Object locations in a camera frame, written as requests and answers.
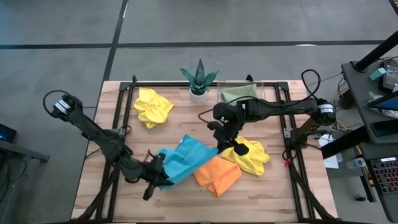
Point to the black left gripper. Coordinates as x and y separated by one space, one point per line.
152 174

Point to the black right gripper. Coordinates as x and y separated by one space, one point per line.
227 137

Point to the blue microfiber towel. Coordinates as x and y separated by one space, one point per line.
189 158

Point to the green microfiber towel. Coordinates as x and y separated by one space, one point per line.
239 91

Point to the yellow microfiber towel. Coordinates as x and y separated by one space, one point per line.
152 107
252 160

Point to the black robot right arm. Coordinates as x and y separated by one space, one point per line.
280 107

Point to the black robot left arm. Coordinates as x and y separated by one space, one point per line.
93 130

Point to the orange microfiber towel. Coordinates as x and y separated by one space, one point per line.
217 175

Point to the clear plastic bin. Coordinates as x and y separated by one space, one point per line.
261 90

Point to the snake plant in white pot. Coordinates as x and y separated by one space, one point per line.
199 81

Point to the white paper sheet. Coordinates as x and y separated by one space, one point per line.
331 160

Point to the black slanted beam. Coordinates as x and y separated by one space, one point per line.
345 142

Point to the clear plastic water bottle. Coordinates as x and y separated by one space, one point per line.
356 163

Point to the dark grey floor stand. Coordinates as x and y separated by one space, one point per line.
25 152

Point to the black tablet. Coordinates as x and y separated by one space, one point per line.
385 128

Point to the small teal box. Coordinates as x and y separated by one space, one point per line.
377 74

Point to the backlit black keyboard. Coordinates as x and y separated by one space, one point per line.
387 175

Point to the laptop with blue screen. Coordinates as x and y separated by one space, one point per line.
388 102

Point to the black device with blue light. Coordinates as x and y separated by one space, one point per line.
6 133

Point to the black slanted pole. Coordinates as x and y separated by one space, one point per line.
376 51

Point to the black screen device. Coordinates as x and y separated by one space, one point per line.
391 76

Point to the black aluminium rig frame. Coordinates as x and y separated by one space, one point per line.
161 84

